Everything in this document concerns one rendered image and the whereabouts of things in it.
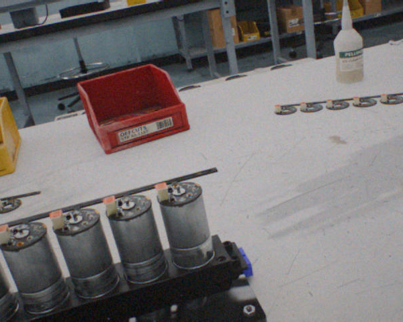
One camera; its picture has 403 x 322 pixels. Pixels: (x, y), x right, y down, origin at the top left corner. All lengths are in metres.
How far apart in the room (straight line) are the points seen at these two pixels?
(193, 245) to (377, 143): 0.23
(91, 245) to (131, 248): 0.02
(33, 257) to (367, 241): 0.19
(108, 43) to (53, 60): 0.53
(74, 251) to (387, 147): 0.28
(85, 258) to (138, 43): 4.43
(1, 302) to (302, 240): 0.18
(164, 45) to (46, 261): 4.47
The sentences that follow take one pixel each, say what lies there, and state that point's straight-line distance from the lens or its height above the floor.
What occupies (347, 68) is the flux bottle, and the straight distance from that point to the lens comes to 0.61.
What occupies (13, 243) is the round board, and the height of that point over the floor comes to 0.81.
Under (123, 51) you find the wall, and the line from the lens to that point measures 4.66.
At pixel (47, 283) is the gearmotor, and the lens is 0.26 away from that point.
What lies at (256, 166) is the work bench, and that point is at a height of 0.75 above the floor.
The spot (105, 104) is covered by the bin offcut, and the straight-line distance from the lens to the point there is 0.62.
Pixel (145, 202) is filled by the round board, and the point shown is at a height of 0.81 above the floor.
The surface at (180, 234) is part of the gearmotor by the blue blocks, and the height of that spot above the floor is 0.79.
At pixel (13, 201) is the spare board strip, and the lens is 0.47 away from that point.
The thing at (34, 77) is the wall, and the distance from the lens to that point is 4.74.
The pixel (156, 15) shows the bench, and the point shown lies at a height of 0.68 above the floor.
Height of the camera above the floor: 0.93
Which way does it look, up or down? 23 degrees down
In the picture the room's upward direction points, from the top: 11 degrees counter-clockwise
